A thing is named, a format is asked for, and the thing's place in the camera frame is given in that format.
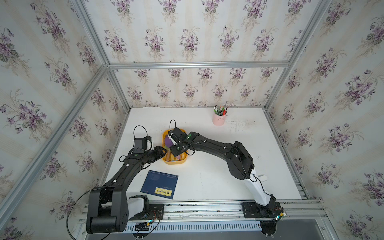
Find yellow plastic storage box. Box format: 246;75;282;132
162;130;188;165

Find purple shovel pink handle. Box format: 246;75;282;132
164;135;186;161

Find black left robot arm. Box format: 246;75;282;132
86;146;167;234

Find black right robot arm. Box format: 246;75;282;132
168;128;284;221

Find blue notebook yellow label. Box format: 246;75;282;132
141;170;179;199

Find pink pen cup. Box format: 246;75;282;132
212;114;226;126

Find pens in cup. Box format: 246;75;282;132
214;105;228;117

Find white flat paddle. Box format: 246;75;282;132
258;175;268;183

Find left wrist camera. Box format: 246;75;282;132
132;136;152;154

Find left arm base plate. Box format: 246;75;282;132
129;204;165;221

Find white slotted cable duct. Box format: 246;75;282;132
124;221;262;235

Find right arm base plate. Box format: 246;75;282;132
241;201;284;221

